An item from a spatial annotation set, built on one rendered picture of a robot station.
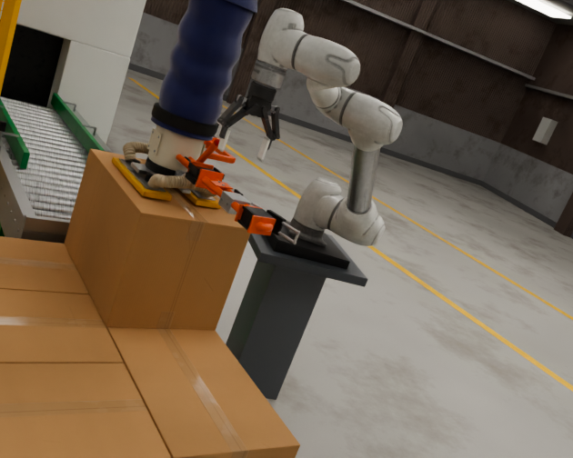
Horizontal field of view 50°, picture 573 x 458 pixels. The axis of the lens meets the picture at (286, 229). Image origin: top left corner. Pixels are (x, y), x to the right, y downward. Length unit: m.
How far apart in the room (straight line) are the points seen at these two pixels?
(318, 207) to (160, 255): 0.92
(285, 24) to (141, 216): 0.70
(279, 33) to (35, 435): 1.17
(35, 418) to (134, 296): 0.56
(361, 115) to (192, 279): 0.80
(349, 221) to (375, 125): 0.55
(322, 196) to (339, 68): 1.09
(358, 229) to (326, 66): 1.07
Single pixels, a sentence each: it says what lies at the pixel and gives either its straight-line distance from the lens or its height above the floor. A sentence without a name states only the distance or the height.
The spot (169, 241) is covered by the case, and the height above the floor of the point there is 0.86.
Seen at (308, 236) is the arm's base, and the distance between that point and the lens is 2.72.
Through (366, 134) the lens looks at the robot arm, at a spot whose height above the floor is 1.36.
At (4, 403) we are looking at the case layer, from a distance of 1.68.
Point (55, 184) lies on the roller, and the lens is 3.25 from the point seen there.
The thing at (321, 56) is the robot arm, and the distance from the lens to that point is 1.69.
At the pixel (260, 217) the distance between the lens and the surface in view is 1.65.
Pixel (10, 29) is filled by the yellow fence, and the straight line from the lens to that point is 3.13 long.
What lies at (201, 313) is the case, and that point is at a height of 0.61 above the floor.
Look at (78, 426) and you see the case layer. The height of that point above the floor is 0.54.
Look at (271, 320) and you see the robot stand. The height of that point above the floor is 0.40.
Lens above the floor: 1.55
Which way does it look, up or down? 16 degrees down
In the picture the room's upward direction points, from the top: 21 degrees clockwise
